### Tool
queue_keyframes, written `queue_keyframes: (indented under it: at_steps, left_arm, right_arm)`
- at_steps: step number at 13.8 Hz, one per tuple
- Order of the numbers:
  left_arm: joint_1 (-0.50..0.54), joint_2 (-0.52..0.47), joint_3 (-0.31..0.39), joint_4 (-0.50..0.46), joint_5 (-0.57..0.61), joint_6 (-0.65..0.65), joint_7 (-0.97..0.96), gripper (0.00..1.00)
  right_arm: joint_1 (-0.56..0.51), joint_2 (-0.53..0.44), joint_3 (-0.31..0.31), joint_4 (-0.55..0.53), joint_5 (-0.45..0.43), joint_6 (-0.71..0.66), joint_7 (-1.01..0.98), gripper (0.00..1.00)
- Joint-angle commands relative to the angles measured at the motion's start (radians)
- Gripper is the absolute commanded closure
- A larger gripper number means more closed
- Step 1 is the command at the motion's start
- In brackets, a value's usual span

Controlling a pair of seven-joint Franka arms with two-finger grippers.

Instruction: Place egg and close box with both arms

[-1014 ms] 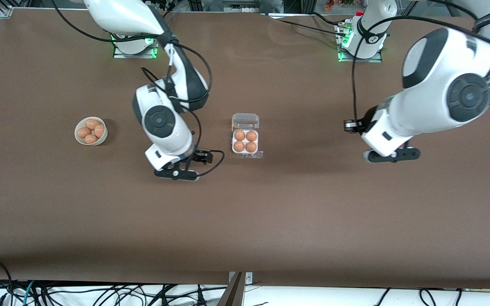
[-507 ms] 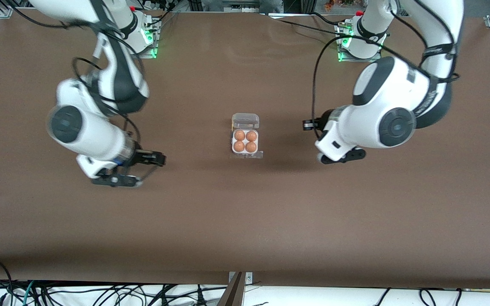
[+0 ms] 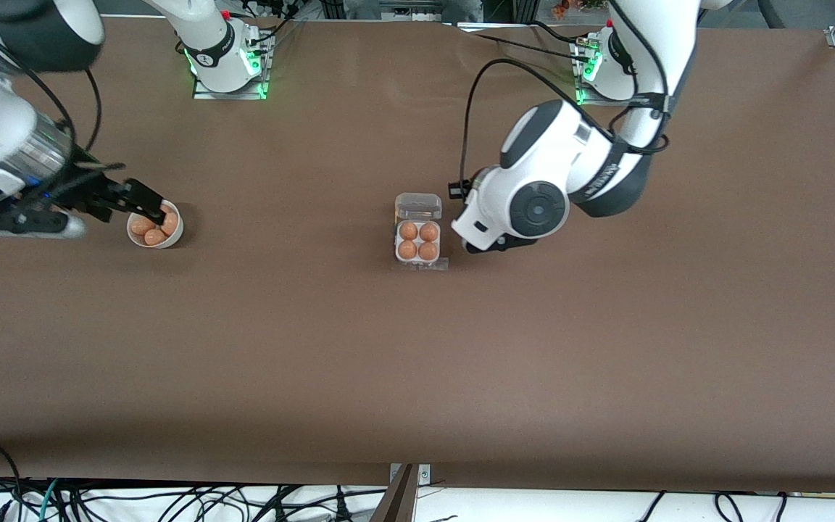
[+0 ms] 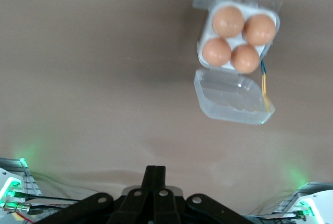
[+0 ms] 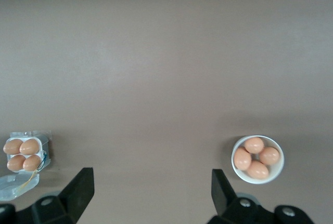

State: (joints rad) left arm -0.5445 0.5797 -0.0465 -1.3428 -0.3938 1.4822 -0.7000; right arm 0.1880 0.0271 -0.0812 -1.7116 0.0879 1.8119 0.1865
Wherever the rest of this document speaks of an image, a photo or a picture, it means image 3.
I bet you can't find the orange background object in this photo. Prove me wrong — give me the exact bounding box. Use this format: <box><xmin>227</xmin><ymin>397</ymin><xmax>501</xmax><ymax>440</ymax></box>
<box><xmin>550</xmin><ymin>0</ymin><xmax>607</xmax><ymax>20</ymax></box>

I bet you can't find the black chair leg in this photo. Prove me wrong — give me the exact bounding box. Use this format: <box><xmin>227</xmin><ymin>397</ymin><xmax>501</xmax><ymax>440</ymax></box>
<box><xmin>757</xmin><ymin>0</ymin><xmax>788</xmax><ymax>30</ymax></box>

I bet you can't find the black base cable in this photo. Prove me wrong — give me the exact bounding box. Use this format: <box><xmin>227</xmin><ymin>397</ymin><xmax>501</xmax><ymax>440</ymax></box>
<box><xmin>242</xmin><ymin>0</ymin><xmax>317</xmax><ymax>46</ymax></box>

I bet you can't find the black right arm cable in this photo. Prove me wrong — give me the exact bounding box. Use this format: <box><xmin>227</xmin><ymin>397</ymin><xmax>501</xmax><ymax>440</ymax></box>
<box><xmin>0</xmin><ymin>43</ymin><xmax>128</xmax><ymax>189</ymax></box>

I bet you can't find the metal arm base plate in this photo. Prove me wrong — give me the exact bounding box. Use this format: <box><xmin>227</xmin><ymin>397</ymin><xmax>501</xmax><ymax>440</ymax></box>
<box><xmin>570</xmin><ymin>33</ymin><xmax>639</xmax><ymax>106</ymax></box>
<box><xmin>191</xmin><ymin>33</ymin><xmax>270</xmax><ymax>101</ymax></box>

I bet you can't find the clear plastic egg carton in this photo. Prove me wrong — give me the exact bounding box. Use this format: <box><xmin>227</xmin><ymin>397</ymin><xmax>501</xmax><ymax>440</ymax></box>
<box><xmin>394</xmin><ymin>192</ymin><xmax>452</xmax><ymax>271</ymax></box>

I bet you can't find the black table cable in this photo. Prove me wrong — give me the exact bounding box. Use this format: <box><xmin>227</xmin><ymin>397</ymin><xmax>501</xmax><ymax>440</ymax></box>
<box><xmin>530</xmin><ymin>20</ymin><xmax>586</xmax><ymax>46</ymax></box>
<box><xmin>470</xmin><ymin>32</ymin><xmax>581</xmax><ymax>60</ymax></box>

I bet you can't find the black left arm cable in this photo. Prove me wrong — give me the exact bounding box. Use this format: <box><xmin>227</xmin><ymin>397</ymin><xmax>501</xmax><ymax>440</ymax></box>
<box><xmin>459</xmin><ymin>58</ymin><xmax>672</xmax><ymax>186</ymax></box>

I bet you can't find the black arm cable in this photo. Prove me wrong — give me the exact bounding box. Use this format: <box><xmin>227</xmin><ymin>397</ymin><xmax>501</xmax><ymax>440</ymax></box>
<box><xmin>0</xmin><ymin>43</ymin><xmax>128</xmax><ymax>189</ymax></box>
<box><xmin>459</xmin><ymin>58</ymin><xmax>672</xmax><ymax>186</ymax></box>

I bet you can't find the small metal bracket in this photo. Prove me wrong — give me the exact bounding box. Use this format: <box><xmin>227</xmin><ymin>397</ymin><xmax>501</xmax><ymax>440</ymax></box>
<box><xmin>389</xmin><ymin>464</ymin><xmax>431</xmax><ymax>485</ymax></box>

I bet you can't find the dark brown post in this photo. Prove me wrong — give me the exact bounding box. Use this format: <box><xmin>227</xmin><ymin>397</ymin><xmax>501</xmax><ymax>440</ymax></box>
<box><xmin>369</xmin><ymin>464</ymin><xmax>420</xmax><ymax>522</ymax></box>

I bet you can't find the white round bowl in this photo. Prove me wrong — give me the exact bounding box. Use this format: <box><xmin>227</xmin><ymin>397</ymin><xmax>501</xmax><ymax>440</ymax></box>
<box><xmin>127</xmin><ymin>200</ymin><xmax>184</xmax><ymax>249</ymax></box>

